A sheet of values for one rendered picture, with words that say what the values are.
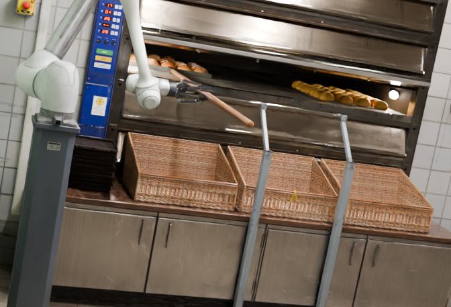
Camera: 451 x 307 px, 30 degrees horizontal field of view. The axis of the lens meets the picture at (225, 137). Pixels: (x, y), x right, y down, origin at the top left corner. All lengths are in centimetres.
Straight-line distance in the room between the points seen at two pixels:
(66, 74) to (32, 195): 56
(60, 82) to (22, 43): 94
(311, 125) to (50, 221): 187
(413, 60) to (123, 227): 209
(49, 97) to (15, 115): 95
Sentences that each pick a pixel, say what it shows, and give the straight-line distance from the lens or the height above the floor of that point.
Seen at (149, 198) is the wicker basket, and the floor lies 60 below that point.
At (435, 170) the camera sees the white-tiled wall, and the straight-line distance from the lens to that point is 552.
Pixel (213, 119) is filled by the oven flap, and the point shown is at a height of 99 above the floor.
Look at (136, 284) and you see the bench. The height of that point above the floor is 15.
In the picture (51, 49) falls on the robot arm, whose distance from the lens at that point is 402.
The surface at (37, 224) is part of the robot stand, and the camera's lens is 392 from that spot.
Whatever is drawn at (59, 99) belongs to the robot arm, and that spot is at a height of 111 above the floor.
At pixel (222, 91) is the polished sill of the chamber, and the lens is 489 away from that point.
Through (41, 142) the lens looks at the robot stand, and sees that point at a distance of 383.
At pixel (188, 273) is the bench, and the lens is 453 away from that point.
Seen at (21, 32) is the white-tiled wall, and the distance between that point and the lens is 470.
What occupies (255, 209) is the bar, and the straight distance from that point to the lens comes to 445.
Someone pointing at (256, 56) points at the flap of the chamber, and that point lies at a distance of 477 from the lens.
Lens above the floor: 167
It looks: 9 degrees down
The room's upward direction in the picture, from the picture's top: 11 degrees clockwise
